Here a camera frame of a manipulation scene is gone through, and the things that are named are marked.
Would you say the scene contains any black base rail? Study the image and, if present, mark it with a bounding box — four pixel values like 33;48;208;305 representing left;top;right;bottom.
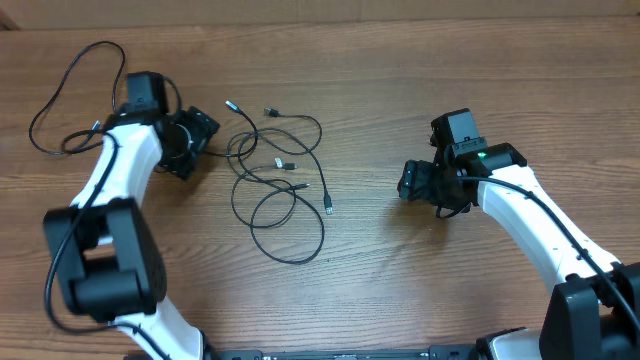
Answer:
214;345;485;360

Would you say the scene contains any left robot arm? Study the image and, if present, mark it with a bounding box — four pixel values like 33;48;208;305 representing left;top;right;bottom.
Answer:
43;72;219;359

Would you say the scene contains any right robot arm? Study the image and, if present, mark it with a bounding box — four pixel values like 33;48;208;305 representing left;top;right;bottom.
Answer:
397;108;639;360

